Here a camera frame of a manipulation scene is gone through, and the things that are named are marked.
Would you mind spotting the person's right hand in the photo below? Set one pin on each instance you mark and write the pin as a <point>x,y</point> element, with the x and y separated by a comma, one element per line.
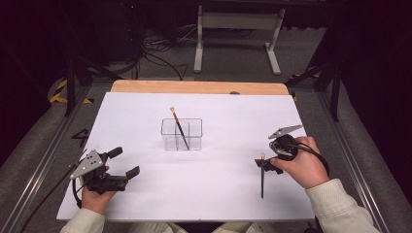
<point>307,165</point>

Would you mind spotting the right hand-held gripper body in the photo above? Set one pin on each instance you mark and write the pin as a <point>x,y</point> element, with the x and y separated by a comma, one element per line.
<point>285,147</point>

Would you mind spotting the person's left hand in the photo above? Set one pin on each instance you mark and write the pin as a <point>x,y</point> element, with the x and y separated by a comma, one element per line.
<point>94,200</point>

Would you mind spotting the aluminium floor rail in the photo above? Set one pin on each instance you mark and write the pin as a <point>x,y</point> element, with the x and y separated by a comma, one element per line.
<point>35,171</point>
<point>353,155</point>

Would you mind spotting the white table sheet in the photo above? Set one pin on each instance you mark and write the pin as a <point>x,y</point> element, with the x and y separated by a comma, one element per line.
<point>210,187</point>

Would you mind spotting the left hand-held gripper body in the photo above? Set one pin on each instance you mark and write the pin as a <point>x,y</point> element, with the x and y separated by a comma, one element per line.
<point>94,168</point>

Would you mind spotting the white metal frame stand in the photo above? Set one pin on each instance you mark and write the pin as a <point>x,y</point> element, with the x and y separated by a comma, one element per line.
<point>239,21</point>

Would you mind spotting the black tripod stand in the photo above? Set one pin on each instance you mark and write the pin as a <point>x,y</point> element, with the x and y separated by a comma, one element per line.
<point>81,71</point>
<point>327,77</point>

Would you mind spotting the gold-ferrule makeup brush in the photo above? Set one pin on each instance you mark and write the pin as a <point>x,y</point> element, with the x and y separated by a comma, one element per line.
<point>179,127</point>
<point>262,184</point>

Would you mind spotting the clear acrylic organizer box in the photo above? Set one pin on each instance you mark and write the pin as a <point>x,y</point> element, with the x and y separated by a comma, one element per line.
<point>194,136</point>

